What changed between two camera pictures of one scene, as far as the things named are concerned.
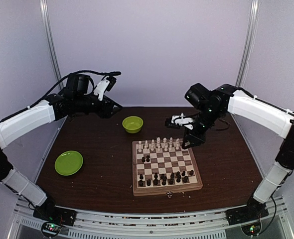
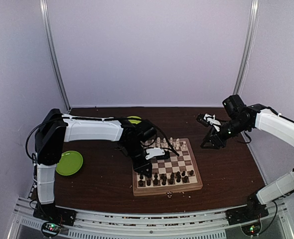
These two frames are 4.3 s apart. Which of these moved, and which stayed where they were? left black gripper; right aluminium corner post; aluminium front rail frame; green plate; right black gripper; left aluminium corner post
Moved: left black gripper; right black gripper
Stayed: right aluminium corner post; green plate; aluminium front rail frame; left aluminium corner post
